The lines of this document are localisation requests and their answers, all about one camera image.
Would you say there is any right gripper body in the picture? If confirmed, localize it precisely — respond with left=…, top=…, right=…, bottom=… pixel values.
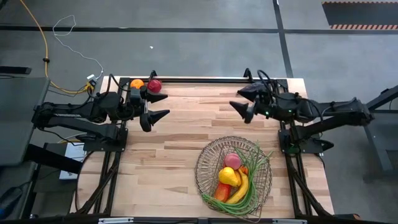
left=253, top=90, right=281, bottom=120

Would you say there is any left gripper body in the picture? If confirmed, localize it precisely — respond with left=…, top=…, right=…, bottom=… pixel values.
left=123, top=86, right=150, bottom=125

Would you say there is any red pomegranate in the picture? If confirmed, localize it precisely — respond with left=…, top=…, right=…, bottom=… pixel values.
left=146, top=79, right=163, bottom=94

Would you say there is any pink peach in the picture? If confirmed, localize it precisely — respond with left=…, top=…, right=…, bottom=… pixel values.
left=223, top=152, right=243, bottom=170

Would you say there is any yellow pear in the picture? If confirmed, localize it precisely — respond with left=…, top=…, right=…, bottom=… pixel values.
left=218, top=166, right=239, bottom=187

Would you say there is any yellow banana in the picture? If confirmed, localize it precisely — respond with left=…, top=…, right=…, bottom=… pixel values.
left=225, top=169, right=250, bottom=205

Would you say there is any red orange mango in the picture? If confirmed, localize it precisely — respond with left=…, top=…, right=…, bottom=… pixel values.
left=213, top=182, right=233, bottom=203

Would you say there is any green onion bunch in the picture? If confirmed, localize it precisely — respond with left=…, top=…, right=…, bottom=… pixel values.
left=201, top=141, right=273, bottom=217

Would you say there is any large orange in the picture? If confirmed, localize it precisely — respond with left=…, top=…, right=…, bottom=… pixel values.
left=129, top=78, right=145, bottom=90

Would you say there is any white box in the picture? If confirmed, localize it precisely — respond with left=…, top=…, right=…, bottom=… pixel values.
left=58, top=142, right=88, bottom=180

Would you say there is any black flat beam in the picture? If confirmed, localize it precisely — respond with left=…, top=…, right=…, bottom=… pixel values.
left=24, top=144, right=83, bottom=175

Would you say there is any grey desk top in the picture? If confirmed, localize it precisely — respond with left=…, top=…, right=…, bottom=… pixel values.
left=0, top=77, right=50, bottom=167

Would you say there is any black hazard-striped floor mat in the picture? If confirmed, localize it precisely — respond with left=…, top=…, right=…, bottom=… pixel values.
left=322, top=1, right=398, bottom=30

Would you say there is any dark grey desk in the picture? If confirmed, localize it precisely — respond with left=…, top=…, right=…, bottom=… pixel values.
left=0, top=164, right=37, bottom=220

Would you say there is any black aluminium table frame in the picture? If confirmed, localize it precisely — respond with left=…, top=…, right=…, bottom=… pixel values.
left=70, top=67, right=363, bottom=224

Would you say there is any round wire basket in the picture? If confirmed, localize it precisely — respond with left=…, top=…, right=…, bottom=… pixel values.
left=195, top=135, right=274, bottom=222

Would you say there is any black cable bundle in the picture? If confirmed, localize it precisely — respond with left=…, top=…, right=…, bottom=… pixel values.
left=73, top=151, right=122, bottom=215
left=284, top=154, right=332, bottom=217

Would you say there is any thin white cable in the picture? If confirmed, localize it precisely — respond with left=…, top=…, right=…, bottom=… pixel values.
left=52, top=14, right=105, bottom=80

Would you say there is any silver metal bracket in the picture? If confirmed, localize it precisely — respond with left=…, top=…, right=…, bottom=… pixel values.
left=98, top=217, right=134, bottom=224
left=272, top=218, right=308, bottom=224

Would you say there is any yellow extension cable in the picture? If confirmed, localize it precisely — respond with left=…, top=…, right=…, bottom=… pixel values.
left=19, top=0, right=96, bottom=95

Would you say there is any black desk frame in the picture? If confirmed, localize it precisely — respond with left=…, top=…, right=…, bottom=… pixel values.
left=362, top=84, right=398, bottom=184

